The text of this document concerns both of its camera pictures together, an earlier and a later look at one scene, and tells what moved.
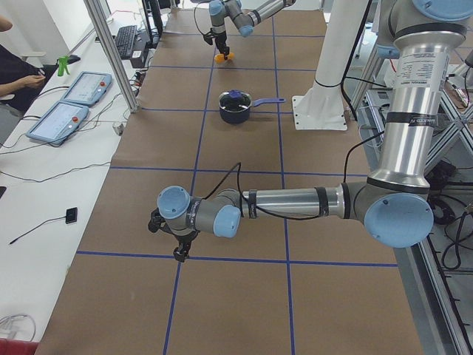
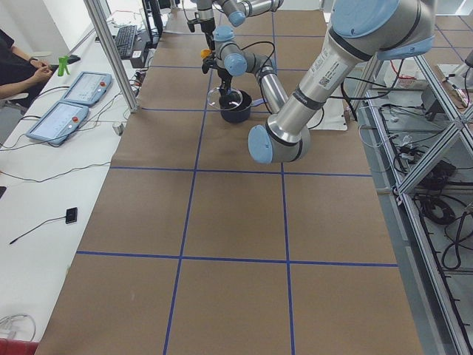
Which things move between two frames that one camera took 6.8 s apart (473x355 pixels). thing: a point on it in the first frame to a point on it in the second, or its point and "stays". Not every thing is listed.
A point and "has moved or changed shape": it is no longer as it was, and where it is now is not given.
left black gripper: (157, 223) to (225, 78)
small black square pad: (71, 215) stays
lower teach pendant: (59, 123) stays
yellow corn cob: (219, 58) has moved or changed shape
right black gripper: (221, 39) to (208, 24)
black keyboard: (125, 40) stays
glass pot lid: (234, 100) has moved or changed shape
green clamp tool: (62, 65) stays
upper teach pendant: (88, 88) stays
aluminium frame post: (114, 55) stays
